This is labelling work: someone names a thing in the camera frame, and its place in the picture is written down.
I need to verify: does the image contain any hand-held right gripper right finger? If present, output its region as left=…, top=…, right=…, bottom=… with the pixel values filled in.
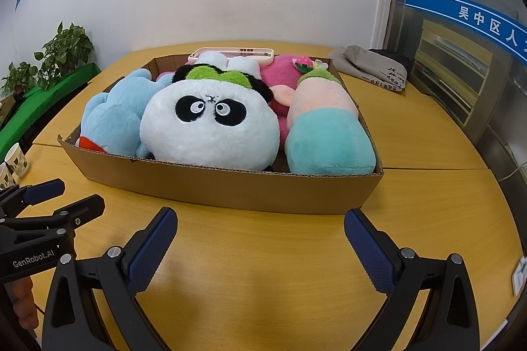
left=344, top=208, right=484, bottom=351

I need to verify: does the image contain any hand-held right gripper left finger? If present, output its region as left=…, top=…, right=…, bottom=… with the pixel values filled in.
left=41, top=206, right=179, bottom=351

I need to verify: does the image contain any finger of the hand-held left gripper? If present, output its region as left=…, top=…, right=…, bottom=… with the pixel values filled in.
left=0, top=195, right=106, bottom=237
left=0, top=178, right=67, bottom=214

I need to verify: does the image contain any light blue plush toy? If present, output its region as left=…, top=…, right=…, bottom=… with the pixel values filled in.
left=78, top=69, right=165, bottom=159

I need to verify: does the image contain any brown cardboard box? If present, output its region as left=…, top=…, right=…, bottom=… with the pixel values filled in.
left=58, top=54, right=384, bottom=216

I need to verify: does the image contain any pink and teal plush toy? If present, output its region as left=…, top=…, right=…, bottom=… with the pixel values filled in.
left=284, top=59, right=377, bottom=176

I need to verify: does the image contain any white panda plush toy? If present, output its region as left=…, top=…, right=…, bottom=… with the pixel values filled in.
left=139, top=63, right=281, bottom=172

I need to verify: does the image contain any person's left hand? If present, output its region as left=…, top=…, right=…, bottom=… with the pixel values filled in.
left=10, top=277, right=42, bottom=344

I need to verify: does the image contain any leaf print paper cup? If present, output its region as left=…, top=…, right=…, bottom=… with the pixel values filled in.
left=4, top=143, right=29, bottom=176
left=0, top=162, right=18, bottom=189

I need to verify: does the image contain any green table cloth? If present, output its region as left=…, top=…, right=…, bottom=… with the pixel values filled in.
left=0, top=63, right=102, bottom=156

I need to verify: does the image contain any brown paper bag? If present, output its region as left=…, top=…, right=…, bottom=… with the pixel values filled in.
left=0, top=95, right=16, bottom=128

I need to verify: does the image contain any small potted green plant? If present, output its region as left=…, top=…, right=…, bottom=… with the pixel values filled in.
left=1, top=62, right=40, bottom=95

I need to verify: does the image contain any large potted green plant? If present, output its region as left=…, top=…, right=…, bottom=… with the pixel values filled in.
left=34, top=22, right=95, bottom=90

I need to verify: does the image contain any grey cloth bag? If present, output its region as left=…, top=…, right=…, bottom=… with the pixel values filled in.
left=328, top=45, right=410, bottom=93

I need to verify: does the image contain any black cloth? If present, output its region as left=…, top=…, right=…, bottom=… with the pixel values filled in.
left=366, top=47, right=411, bottom=77

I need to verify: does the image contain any yellow shelf behind glass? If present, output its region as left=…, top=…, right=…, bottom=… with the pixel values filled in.
left=414, top=19, right=495, bottom=126

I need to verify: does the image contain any white plastic tray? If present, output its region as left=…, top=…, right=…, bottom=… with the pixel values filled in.
left=188, top=46, right=275, bottom=64

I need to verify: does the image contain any blue band on glass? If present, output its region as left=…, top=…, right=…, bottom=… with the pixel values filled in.
left=405, top=0, right=527, bottom=66

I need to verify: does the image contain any white cable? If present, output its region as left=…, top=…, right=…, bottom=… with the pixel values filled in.
left=496, top=153, right=527, bottom=183

